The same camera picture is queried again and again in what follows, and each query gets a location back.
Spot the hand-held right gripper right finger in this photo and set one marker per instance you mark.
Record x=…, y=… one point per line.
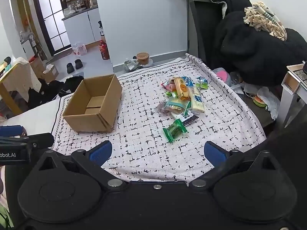
x=215, y=153

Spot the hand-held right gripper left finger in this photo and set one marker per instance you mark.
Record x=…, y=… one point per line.
x=99, y=153

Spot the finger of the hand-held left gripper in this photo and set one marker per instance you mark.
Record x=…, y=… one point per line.
x=10, y=131

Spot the brown cardboard box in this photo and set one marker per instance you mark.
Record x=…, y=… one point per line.
x=84, y=122

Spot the dark green wafer packet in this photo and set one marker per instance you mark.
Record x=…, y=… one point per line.
x=175, y=130

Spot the pile of snack packets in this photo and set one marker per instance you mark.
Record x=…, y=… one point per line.
x=182, y=100

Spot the light green snack packet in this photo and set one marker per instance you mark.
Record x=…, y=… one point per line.
x=202, y=83

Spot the blue snack packet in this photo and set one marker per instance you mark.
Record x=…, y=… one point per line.
x=187, y=81

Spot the white bed sheet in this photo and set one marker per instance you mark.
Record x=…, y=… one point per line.
x=36, y=117

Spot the white black-patterned blanket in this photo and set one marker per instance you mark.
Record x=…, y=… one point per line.
x=144, y=148

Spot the black clothes heap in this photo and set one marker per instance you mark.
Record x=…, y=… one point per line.
x=48, y=91

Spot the wooden table with cloth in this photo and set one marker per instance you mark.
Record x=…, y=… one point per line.
x=16, y=79

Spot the hamburger plush toy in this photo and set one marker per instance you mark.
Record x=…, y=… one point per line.
x=259, y=101

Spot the cardboard boxes on floor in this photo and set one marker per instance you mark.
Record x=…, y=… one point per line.
x=49, y=73

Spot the white plastic bag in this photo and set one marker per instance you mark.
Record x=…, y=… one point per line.
x=271, y=100

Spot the clear plastic jar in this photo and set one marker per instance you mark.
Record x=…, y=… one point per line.
x=236, y=79

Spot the grey pink plush toy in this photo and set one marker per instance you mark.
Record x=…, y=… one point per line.
x=221, y=75

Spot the white side table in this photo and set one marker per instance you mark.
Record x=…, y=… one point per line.
x=285, y=100

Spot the clear bag with jar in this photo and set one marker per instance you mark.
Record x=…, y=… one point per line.
x=131, y=64

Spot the small white fan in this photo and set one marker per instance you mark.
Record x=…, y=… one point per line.
x=31, y=38

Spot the pink plastic bag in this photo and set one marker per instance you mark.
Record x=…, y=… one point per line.
x=79, y=49

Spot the red oil bottle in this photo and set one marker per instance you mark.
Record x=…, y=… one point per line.
x=104, y=51

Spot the brown paper cup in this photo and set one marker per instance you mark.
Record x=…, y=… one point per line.
x=143, y=57

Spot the black fleece blanket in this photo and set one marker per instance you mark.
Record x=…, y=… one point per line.
x=251, y=52

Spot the glass-paned door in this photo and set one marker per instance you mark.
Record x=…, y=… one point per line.
x=51, y=19

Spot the white kitchen cabinet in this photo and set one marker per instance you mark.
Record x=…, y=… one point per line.
x=81, y=28

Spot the black white spray bottle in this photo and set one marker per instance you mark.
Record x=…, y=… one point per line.
x=101, y=31

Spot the black phone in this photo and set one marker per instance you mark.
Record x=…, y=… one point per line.
x=305, y=67

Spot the dark upright board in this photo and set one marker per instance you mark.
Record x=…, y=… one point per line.
x=203, y=28

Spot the beige fringed cloth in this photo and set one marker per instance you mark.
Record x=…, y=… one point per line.
x=261, y=19

